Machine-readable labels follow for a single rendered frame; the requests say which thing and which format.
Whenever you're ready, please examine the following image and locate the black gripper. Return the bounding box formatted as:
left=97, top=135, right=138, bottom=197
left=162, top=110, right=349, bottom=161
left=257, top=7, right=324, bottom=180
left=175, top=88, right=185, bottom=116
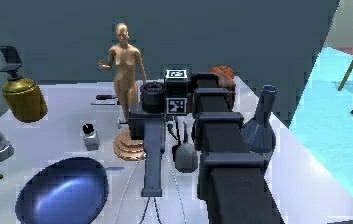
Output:
left=113, top=81, right=189, bottom=224

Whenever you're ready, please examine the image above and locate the golden woman statue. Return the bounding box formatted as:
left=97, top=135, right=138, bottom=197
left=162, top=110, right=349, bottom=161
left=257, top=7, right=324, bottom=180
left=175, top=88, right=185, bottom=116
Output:
left=98, top=22, right=148, bottom=162

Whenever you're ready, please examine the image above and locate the small grey round vase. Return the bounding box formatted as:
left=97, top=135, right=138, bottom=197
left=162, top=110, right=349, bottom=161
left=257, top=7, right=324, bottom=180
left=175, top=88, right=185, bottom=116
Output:
left=174, top=120, right=199, bottom=174

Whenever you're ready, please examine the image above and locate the small shaker with black cap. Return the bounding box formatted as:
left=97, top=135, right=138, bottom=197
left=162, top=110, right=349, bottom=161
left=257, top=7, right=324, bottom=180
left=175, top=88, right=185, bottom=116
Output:
left=81, top=123, right=101, bottom=152

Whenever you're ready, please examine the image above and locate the dark blue pan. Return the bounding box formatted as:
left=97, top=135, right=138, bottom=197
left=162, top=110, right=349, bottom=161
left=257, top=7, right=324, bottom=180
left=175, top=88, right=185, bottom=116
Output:
left=14, top=156, right=125, bottom=224

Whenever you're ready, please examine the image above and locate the blue ribbed vase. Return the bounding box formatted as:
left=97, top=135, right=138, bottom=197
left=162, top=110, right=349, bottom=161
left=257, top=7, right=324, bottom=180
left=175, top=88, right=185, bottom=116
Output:
left=239, top=84, right=278, bottom=155

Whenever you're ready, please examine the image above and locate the orange red tomato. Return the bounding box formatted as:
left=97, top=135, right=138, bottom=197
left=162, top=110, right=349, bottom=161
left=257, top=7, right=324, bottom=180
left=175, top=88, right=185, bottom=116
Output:
left=209, top=64, right=237, bottom=90

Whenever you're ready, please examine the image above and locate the gold bottle with black pump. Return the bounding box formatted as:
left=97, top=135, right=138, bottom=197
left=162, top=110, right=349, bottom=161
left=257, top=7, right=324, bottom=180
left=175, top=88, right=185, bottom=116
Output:
left=0, top=44, right=49, bottom=124

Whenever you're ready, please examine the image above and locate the knife with dark handle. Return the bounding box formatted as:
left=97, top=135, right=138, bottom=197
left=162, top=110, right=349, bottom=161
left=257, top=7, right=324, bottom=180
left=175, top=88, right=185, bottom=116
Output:
left=90, top=94, right=121, bottom=107

